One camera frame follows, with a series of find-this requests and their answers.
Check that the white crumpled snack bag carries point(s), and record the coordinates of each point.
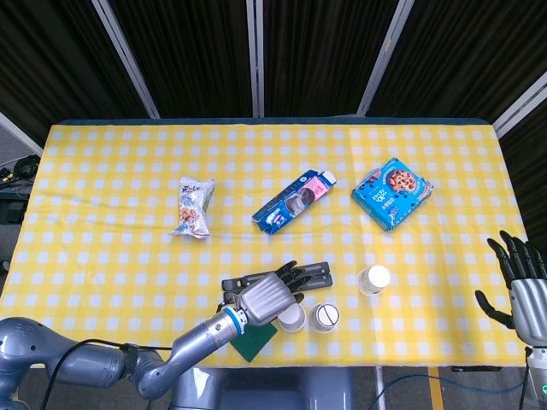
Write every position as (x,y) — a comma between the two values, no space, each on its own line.
(192,209)

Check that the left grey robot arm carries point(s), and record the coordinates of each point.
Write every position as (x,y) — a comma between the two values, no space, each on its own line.
(192,341)

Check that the yellow white checkered tablecloth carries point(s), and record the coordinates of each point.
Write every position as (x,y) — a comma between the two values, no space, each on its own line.
(128,162)

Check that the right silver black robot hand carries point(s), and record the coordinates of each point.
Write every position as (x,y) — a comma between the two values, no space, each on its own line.
(530,303)

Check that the white cup black line bottom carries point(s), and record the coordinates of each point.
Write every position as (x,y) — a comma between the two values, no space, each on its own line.
(325,317)

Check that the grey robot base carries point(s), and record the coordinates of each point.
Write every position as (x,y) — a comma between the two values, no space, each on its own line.
(265,390)

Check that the green yellow sponge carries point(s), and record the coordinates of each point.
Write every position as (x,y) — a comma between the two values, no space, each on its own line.
(254,343)

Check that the blue pink cookie box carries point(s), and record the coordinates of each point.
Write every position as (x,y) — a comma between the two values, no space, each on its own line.
(290,203)

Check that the white cup blue flower print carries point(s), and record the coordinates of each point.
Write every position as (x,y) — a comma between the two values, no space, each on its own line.
(292,319)

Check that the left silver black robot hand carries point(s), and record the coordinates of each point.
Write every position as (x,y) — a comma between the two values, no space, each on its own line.
(267,299)

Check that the black folding stand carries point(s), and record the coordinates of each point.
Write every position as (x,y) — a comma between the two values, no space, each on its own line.
(318,277)

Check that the white cup green leaf print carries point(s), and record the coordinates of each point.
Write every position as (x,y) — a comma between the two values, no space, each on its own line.
(374,279)

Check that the white partition post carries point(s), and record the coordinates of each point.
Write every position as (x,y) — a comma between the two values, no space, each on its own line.
(382,60)
(521,102)
(128,64)
(255,55)
(17,132)

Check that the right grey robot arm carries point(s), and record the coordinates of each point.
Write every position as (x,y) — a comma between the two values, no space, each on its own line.
(537,376)

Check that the white table leg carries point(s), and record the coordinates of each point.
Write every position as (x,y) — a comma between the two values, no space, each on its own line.
(380,388)

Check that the dark pleated curtain panel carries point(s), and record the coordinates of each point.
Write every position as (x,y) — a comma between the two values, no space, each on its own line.
(51,55)
(320,55)
(461,55)
(192,55)

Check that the blue chocolate chip cookie box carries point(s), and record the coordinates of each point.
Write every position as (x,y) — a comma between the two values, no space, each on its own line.
(391,194)

